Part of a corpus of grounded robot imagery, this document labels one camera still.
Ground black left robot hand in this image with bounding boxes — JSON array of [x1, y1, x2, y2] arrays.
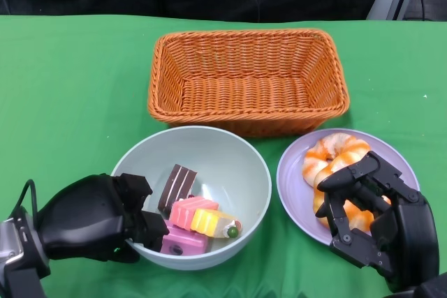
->
[[34, 172, 170, 264]]

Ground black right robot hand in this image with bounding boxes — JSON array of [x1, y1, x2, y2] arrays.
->
[[315, 150, 439, 292]]

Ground orange striped bread roll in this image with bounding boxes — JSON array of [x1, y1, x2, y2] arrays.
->
[[313, 153, 392, 232], [302, 133, 371, 187]]

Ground pale green bowl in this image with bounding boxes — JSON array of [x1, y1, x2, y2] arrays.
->
[[110, 126, 272, 271]]

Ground brown chocolate cake slice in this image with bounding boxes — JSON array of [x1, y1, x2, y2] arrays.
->
[[157, 164, 198, 214]]

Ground salmon striped cake slice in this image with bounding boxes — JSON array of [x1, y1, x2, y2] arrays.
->
[[170, 196, 219, 231]]

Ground pink cake slice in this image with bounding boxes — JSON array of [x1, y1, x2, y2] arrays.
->
[[159, 221, 210, 256]]

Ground lavender plate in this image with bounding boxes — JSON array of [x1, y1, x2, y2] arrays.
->
[[276, 128, 420, 246]]

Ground yellow cake slice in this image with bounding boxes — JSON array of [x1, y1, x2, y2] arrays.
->
[[191, 208, 242, 239]]

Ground orange wicker basket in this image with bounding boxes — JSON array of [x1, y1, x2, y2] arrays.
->
[[147, 28, 351, 137]]

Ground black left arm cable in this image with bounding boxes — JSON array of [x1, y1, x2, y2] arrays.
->
[[13, 179, 40, 224]]

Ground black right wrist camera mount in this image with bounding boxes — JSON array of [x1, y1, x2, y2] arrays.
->
[[397, 271, 447, 298]]

